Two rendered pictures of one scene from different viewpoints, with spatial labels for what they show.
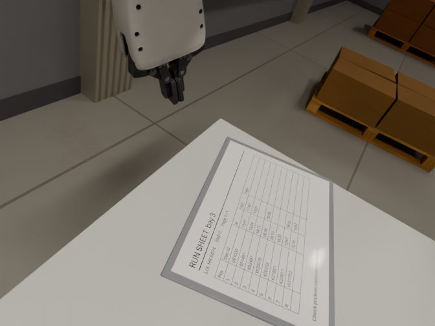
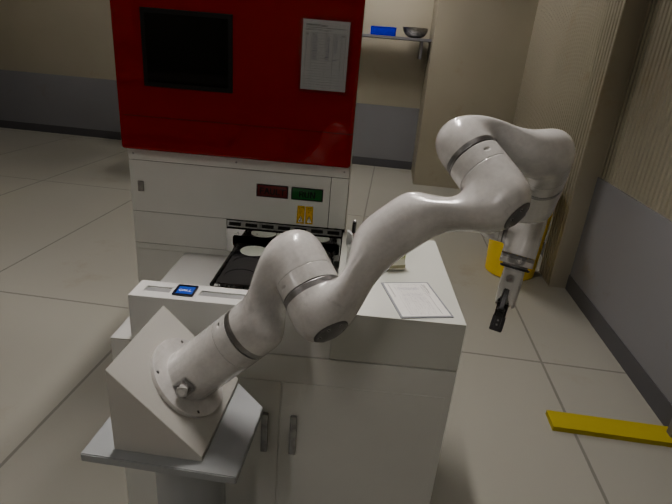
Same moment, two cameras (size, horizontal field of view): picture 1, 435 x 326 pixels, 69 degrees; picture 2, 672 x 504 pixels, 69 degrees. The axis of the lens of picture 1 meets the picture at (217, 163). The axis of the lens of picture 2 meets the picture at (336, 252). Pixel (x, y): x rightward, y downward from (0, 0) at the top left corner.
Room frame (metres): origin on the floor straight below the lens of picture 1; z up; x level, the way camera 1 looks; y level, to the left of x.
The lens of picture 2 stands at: (1.39, -0.60, 1.60)
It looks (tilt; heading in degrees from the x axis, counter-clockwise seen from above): 22 degrees down; 166
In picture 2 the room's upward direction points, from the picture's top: 5 degrees clockwise
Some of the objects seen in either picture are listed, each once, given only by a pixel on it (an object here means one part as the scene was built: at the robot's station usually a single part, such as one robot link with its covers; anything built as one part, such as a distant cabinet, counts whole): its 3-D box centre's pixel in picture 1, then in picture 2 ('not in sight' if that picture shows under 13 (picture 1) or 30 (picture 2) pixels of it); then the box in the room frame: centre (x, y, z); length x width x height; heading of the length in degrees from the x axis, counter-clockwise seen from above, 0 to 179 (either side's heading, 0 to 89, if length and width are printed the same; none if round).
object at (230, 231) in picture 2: not in sight; (283, 244); (-0.37, -0.38, 0.89); 0.44 x 0.02 x 0.10; 75
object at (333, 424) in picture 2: not in sight; (290, 402); (-0.04, -0.37, 0.41); 0.96 x 0.64 x 0.82; 75
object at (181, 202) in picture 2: not in sight; (238, 207); (-0.43, -0.54, 1.02); 0.81 x 0.03 x 0.40; 75
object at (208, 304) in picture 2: not in sight; (234, 318); (0.17, -0.57, 0.89); 0.55 x 0.09 x 0.14; 75
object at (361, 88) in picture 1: (381, 103); not in sight; (2.75, -1.14, 0.20); 1.17 x 0.84 x 0.41; 73
